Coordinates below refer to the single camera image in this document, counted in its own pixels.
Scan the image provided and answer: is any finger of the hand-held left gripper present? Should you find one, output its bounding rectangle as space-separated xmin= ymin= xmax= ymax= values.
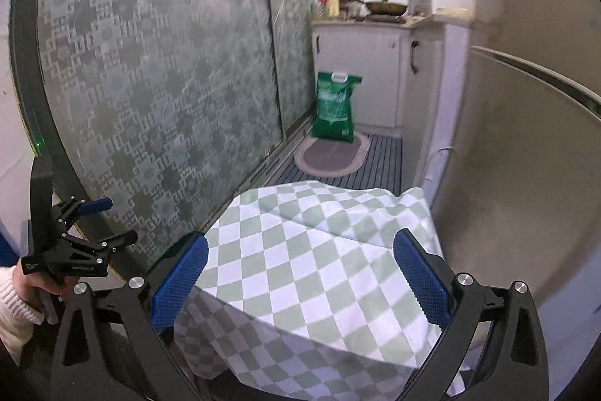
xmin=59 ymin=231 xmax=138 ymax=263
xmin=51 ymin=197 xmax=113 ymax=237

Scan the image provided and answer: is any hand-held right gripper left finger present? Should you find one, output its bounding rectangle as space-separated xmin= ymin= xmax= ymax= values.
xmin=47 ymin=234 xmax=210 ymax=401

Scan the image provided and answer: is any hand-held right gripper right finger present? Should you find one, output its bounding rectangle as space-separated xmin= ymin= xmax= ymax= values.
xmin=392 ymin=228 xmax=550 ymax=401

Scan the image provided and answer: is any person's left forearm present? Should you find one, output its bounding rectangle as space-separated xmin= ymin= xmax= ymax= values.
xmin=0 ymin=267 xmax=45 ymax=366

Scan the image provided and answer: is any person's left hand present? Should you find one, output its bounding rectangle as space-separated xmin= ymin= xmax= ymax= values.
xmin=13 ymin=262 xmax=76 ymax=305

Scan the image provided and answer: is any green white checkered cloth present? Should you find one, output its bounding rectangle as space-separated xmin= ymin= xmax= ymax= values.
xmin=162 ymin=180 xmax=470 ymax=397

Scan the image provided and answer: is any grey striped rug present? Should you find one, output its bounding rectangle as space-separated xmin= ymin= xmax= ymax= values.
xmin=270 ymin=133 xmax=403 ymax=195

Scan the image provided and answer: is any beige refrigerator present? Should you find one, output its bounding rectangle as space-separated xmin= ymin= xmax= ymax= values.
xmin=425 ymin=0 xmax=601 ymax=401

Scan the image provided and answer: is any patterned glass sliding door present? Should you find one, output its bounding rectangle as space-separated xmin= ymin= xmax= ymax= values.
xmin=9 ymin=0 xmax=320 ymax=275

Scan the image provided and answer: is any oval floor mat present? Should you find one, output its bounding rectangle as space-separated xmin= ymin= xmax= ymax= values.
xmin=293 ymin=133 xmax=371 ymax=179

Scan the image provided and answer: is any green rice bag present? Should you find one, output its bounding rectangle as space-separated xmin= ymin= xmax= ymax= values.
xmin=311 ymin=71 xmax=363 ymax=143

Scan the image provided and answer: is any white kitchen cabinet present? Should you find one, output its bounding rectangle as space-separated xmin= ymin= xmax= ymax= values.
xmin=311 ymin=21 xmax=409 ymax=129

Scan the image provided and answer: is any frying pan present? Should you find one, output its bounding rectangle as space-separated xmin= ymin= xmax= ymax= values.
xmin=364 ymin=0 xmax=408 ymax=15

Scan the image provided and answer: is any cluster of condiment bottles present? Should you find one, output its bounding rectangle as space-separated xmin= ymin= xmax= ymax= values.
xmin=312 ymin=0 xmax=367 ymax=20

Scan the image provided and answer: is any beige cabinet with black handles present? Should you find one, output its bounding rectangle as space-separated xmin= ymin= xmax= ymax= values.
xmin=397 ymin=9 xmax=473 ymax=200

